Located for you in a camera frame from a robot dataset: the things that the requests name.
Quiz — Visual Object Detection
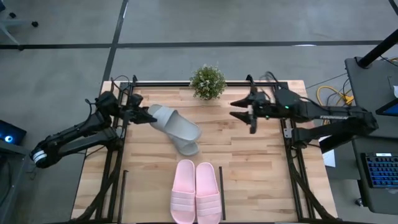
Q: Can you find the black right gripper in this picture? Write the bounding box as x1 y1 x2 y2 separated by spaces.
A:
229 90 280 125

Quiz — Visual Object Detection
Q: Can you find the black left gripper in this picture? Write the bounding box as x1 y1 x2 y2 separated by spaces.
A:
119 105 158 125

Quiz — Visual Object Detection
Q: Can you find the grey rubber slide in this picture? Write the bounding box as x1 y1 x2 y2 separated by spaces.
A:
147 103 203 142
169 136 200 157

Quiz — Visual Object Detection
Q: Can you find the pink rubber slide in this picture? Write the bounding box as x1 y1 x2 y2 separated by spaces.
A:
170 159 197 224
195 161 223 224

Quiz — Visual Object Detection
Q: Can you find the green potted plant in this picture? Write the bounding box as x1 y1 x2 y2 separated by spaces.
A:
189 63 228 101

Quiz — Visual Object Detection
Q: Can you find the silver mounting plate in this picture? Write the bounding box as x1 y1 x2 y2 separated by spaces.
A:
283 119 294 139

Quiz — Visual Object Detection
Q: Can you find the white paper sheet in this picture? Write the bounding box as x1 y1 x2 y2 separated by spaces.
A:
321 149 337 168

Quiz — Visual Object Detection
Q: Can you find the black computer with blue light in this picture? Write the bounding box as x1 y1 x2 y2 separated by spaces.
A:
0 119 27 146

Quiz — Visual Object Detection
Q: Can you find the black pole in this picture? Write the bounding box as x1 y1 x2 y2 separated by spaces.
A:
356 28 398 69

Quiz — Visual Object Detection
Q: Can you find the blue backlit keyboard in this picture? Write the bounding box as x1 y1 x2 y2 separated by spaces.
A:
360 152 398 189

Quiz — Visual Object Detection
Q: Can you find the grey metal stand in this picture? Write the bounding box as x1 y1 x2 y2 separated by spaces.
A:
0 140 35 224

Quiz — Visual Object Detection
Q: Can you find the grey chair base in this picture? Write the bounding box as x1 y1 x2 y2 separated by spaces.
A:
0 0 40 51

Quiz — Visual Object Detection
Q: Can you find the dark grey desk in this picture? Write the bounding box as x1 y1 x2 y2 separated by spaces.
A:
351 135 398 216

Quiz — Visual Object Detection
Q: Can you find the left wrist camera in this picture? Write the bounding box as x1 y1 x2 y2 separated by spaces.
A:
128 93 144 108

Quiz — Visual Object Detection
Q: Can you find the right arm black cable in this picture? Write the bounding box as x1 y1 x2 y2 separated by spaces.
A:
262 70 289 93

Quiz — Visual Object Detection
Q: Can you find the black metal table frame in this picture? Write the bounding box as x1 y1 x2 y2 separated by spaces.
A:
70 74 338 224

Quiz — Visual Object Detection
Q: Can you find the yellow cable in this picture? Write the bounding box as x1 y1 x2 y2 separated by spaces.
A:
316 85 355 125

